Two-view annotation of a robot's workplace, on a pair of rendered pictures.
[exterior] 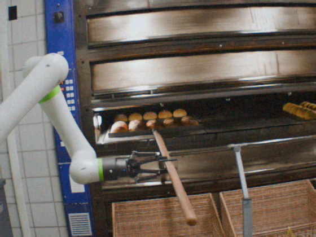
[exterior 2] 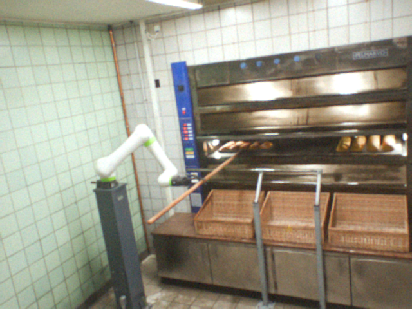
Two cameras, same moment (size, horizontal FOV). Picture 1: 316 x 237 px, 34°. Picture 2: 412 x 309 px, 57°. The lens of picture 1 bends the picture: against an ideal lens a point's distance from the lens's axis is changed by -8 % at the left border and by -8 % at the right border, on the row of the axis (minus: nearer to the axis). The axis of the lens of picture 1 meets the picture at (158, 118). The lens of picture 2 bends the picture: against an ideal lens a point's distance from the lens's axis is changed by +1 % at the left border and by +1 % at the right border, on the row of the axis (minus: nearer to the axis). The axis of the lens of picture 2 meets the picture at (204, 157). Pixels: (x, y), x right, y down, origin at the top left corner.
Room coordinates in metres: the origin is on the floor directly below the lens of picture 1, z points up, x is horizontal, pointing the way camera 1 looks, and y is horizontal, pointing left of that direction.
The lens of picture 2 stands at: (-0.36, -1.44, 2.07)
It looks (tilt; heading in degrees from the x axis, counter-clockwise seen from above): 13 degrees down; 29
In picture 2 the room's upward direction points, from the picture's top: 7 degrees counter-clockwise
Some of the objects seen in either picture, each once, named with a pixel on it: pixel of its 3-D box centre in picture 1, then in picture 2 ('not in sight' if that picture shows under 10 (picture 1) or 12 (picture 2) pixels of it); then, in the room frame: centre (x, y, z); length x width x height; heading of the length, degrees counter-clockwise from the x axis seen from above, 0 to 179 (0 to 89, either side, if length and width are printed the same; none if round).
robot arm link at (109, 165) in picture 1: (110, 169); (176, 180); (2.15, 0.21, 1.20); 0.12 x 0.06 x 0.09; 3
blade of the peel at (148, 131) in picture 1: (154, 127); (247, 146); (3.34, 0.03, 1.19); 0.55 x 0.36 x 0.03; 93
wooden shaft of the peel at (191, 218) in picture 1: (167, 161); (205, 179); (2.21, -0.03, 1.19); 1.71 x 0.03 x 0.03; 3
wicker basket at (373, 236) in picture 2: not in sight; (367, 219); (2.72, -1.18, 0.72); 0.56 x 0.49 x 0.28; 92
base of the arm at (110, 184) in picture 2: not in sight; (103, 182); (1.95, 0.80, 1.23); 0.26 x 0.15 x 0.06; 89
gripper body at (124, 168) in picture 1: (128, 167); (184, 181); (2.15, 0.13, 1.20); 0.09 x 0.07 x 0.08; 93
